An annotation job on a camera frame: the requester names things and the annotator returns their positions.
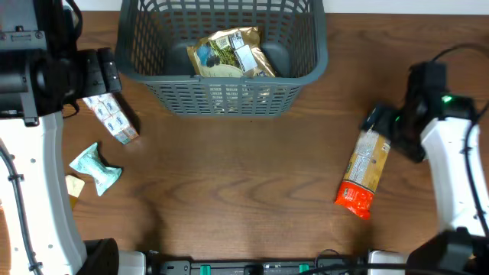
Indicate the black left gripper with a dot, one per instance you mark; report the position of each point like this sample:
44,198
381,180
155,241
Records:
106,72

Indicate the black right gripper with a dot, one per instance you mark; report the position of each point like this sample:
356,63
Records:
386,114

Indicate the gold foil snack pouch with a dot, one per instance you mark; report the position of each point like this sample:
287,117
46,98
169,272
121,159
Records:
234,52

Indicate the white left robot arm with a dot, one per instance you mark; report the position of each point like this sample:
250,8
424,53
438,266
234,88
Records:
42,70

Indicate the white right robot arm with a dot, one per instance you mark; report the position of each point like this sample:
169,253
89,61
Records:
442,128

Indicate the white blue printed carton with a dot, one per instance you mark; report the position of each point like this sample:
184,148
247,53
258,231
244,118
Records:
110,113

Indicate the mint green wrapped packet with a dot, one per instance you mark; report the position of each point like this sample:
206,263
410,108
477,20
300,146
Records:
89,162

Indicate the small tan sachet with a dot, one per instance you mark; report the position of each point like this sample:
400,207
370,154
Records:
74,188

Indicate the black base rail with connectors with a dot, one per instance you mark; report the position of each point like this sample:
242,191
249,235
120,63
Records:
157,264

